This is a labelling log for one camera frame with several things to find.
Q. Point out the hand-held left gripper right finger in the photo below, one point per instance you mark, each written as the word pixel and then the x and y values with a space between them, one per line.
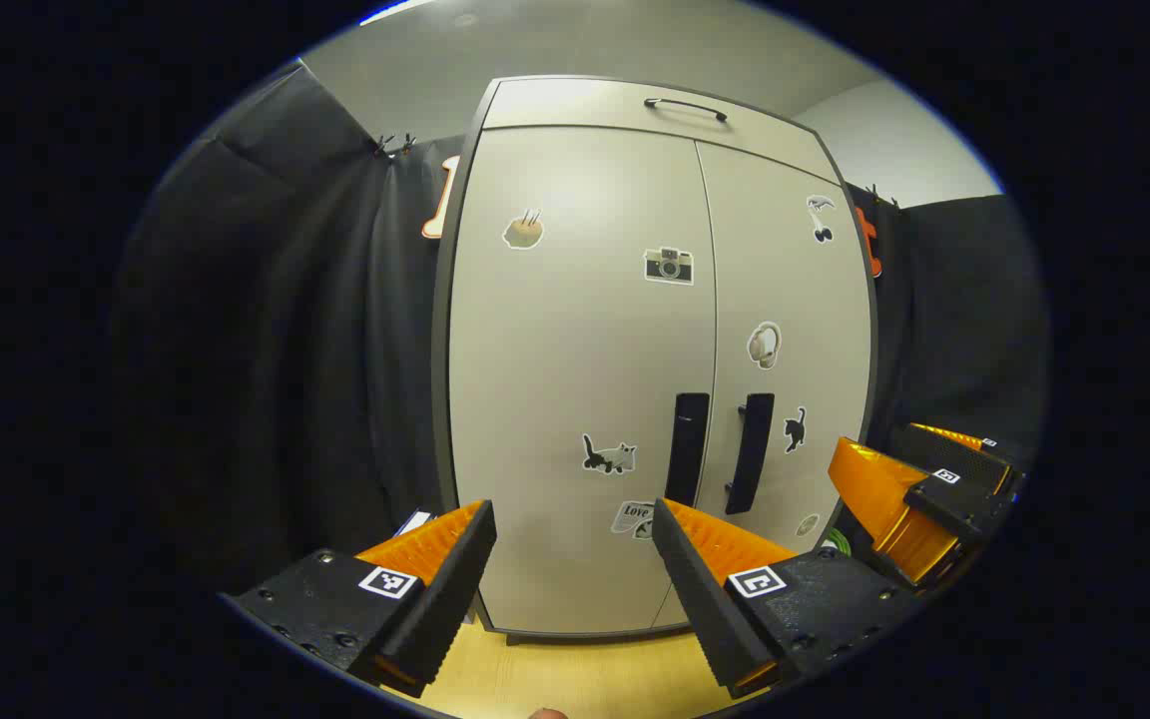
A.
pixel 705 609

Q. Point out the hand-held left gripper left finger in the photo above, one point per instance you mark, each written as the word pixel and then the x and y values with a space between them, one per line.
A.
pixel 450 589

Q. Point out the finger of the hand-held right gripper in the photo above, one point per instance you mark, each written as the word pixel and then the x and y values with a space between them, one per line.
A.
pixel 974 454
pixel 964 504

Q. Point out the grey cabinet door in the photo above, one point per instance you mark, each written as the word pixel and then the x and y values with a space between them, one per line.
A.
pixel 820 300
pixel 565 350

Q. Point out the grey double-door shoe cabinet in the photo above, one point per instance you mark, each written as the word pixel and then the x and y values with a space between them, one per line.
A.
pixel 555 102

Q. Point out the watermelon slice toy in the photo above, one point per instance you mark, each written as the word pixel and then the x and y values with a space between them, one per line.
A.
pixel 838 541

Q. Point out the black backdrop clip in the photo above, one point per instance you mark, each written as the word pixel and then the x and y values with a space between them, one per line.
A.
pixel 882 196
pixel 395 146

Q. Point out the black backdrop cloth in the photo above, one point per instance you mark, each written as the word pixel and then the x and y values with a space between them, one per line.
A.
pixel 286 350

